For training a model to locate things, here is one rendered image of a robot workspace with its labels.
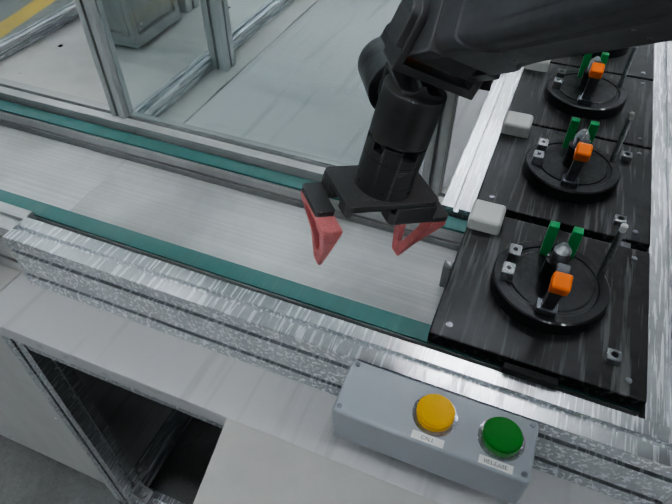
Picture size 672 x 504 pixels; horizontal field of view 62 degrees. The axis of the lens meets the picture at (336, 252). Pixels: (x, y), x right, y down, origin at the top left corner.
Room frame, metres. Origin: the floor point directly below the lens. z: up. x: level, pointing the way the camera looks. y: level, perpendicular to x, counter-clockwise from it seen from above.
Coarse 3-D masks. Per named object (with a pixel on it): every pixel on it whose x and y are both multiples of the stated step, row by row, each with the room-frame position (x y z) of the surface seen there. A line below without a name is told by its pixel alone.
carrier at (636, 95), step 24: (528, 72) 1.02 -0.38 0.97; (552, 72) 1.02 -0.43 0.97; (576, 72) 0.98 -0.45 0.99; (624, 72) 0.92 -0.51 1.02; (528, 96) 0.93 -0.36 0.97; (552, 96) 0.90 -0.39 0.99; (576, 96) 0.89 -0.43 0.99; (600, 96) 0.89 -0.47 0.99; (624, 96) 0.89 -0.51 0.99; (648, 96) 0.93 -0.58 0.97; (552, 120) 0.85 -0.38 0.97; (600, 120) 0.85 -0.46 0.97; (624, 120) 0.85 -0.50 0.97; (648, 120) 0.85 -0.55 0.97; (624, 144) 0.78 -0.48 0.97; (648, 144) 0.77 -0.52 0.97
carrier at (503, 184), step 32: (512, 128) 0.80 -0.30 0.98; (544, 128) 0.82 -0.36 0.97; (576, 128) 0.73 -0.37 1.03; (512, 160) 0.73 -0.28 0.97; (544, 160) 0.70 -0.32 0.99; (608, 160) 0.70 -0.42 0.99; (640, 160) 0.73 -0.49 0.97; (480, 192) 0.65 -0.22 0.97; (512, 192) 0.65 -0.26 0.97; (544, 192) 0.64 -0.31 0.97; (576, 192) 0.63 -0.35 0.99; (608, 192) 0.63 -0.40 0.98; (640, 192) 0.65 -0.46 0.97; (544, 224) 0.59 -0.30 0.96; (576, 224) 0.58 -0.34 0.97; (608, 224) 0.58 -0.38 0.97; (640, 224) 0.58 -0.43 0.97
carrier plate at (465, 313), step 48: (480, 240) 0.55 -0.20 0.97; (528, 240) 0.55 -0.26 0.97; (480, 288) 0.46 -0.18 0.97; (624, 288) 0.46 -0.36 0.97; (432, 336) 0.39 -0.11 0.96; (480, 336) 0.38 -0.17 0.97; (528, 336) 0.38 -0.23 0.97; (576, 336) 0.38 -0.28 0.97; (624, 336) 0.38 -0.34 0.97; (576, 384) 0.33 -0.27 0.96; (624, 384) 0.32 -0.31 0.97
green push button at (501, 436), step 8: (488, 424) 0.27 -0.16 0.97; (496, 424) 0.27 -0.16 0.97; (504, 424) 0.27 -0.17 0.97; (512, 424) 0.27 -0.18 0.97; (488, 432) 0.26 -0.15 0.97; (496, 432) 0.26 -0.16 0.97; (504, 432) 0.26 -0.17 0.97; (512, 432) 0.26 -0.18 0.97; (520, 432) 0.26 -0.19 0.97; (488, 440) 0.26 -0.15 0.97; (496, 440) 0.26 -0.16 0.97; (504, 440) 0.26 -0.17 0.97; (512, 440) 0.26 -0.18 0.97; (520, 440) 0.26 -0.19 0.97; (488, 448) 0.25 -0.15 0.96; (496, 448) 0.25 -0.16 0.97; (504, 448) 0.25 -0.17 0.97; (512, 448) 0.25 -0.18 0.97; (504, 456) 0.24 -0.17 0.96
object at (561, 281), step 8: (560, 264) 0.41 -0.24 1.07; (560, 272) 0.39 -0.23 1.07; (568, 272) 0.40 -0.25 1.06; (552, 280) 0.38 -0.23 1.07; (560, 280) 0.38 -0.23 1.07; (568, 280) 0.38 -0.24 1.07; (552, 288) 0.38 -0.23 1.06; (560, 288) 0.38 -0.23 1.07; (568, 288) 0.37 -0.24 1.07; (544, 296) 0.41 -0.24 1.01; (552, 296) 0.39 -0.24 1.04; (560, 296) 0.39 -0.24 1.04; (544, 304) 0.40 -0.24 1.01; (552, 304) 0.40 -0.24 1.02
